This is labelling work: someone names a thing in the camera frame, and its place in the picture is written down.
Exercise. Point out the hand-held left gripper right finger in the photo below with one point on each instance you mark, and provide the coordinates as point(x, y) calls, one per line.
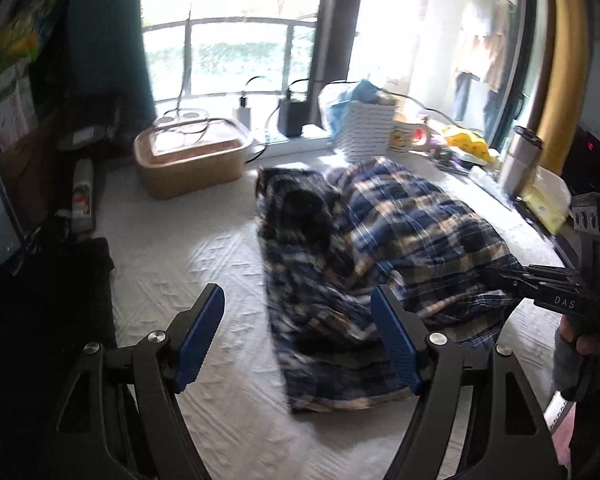
point(397, 347)

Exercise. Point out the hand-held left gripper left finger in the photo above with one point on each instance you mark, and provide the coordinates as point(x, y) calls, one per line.
point(200, 342)

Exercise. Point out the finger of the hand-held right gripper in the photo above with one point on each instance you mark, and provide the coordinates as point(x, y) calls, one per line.
point(550, 297)
point(525, 274)

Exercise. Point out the blue plaid shirt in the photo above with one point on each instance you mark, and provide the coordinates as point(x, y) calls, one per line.
point(380, 260)

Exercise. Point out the person's right hand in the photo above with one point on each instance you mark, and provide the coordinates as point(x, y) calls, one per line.
point(570, 360)

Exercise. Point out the yellow tissue pack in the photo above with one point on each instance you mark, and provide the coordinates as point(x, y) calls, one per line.
point(547, 200)

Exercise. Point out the black monitor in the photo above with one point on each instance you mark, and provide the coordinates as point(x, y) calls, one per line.
point(595, 160)

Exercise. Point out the white tube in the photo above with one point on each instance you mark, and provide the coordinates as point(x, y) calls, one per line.
point(485, 176)

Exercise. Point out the steel tumbler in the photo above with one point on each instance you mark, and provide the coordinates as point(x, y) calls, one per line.
point(517, 165)

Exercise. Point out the small purple clutter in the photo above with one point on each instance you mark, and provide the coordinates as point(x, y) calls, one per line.
point(450, 156)

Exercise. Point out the yellow plastic bag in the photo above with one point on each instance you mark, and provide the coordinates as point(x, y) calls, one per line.
point(470, 142)

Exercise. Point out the black cloth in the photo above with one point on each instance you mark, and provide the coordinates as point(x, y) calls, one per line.
point(45, 300)

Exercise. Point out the cartoon bear mug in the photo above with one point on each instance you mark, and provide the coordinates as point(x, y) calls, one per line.
point(405, 137)

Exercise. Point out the brown lidded container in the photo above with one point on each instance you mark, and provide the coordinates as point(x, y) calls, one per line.
point(190, 160)

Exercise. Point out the printed can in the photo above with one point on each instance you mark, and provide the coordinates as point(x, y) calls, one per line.
point(83, 195)

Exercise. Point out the yellow curtain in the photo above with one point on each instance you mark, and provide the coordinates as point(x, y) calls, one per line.
point(562, 45)

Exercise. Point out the white power strip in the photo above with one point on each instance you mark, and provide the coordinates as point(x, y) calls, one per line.
point(295, 142)

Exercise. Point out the hanging clothes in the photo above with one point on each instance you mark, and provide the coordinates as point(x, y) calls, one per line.
point(487, 50)

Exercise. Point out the white charger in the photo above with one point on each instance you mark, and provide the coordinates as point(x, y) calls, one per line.
point(242, 112)

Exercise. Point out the black charger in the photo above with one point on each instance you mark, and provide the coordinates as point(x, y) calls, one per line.
point(291, 115)

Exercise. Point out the small paper boxes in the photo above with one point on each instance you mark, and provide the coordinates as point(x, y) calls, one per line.
point(12, 110)

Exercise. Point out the dark curtain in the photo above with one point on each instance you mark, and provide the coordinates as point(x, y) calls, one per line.
point(105, 45)

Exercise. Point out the balcony railing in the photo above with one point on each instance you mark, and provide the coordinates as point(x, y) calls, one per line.
point(230, 22)

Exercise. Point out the yellow green snack bag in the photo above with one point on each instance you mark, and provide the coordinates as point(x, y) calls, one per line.
point(20, 40)

